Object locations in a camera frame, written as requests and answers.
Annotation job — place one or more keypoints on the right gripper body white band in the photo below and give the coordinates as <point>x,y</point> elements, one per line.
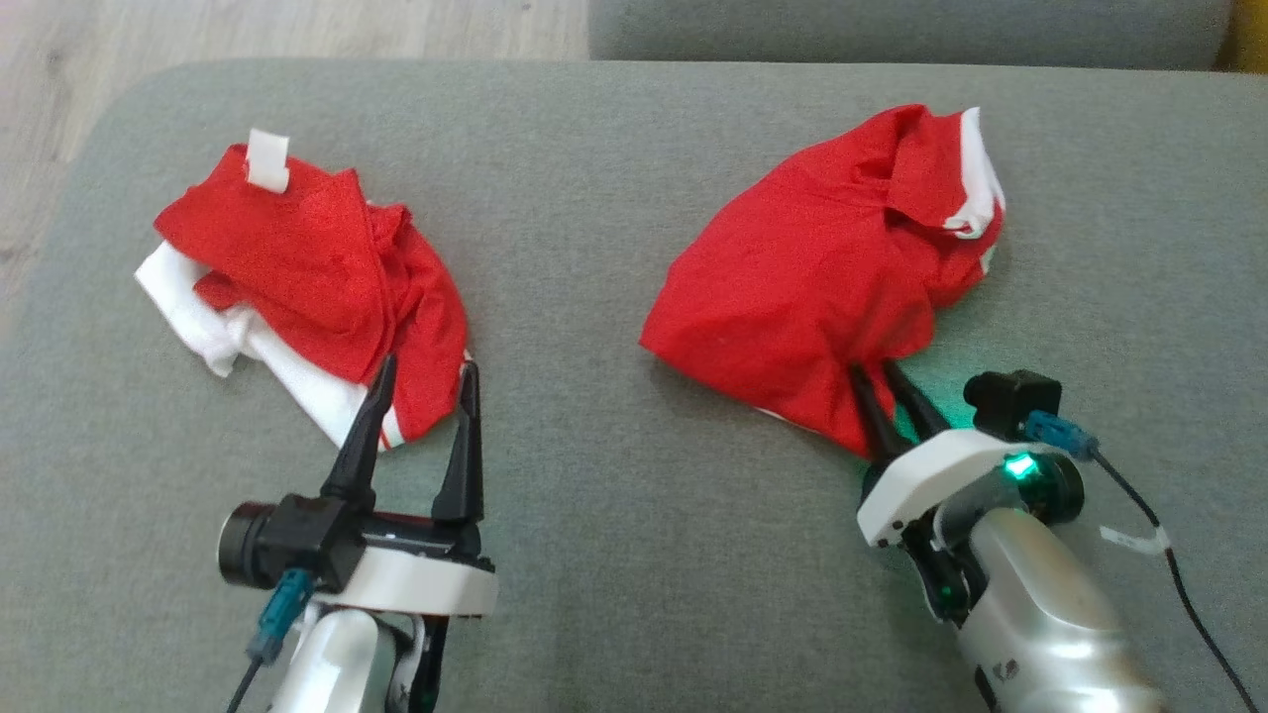
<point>931,475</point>

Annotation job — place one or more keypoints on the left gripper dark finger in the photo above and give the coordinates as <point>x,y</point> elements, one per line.
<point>464,456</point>
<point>359,446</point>

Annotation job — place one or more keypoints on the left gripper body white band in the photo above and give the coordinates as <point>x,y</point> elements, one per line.
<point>416,584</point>

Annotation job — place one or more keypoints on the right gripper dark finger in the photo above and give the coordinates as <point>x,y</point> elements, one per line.
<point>916,406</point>
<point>874,416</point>

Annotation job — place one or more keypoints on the red shorts white waistband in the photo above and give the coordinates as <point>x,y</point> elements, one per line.
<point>812,277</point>

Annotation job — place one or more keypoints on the red Bulls basketball jersey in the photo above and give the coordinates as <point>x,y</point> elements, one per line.
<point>297,257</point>

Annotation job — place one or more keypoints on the grey sofa seat cushion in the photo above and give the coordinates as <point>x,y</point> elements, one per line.
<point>614,545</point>

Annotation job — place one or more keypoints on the grey sofa back cushion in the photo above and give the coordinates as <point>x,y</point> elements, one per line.
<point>892,30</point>

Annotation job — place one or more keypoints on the yellow cushion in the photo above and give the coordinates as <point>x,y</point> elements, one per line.
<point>1248,35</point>

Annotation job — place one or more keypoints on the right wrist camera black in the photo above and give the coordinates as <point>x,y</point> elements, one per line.
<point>1010,401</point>

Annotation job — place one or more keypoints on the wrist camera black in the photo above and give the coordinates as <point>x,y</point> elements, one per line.
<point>1010,401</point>
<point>287,540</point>

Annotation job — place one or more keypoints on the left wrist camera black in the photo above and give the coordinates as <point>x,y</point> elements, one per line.
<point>287,540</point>

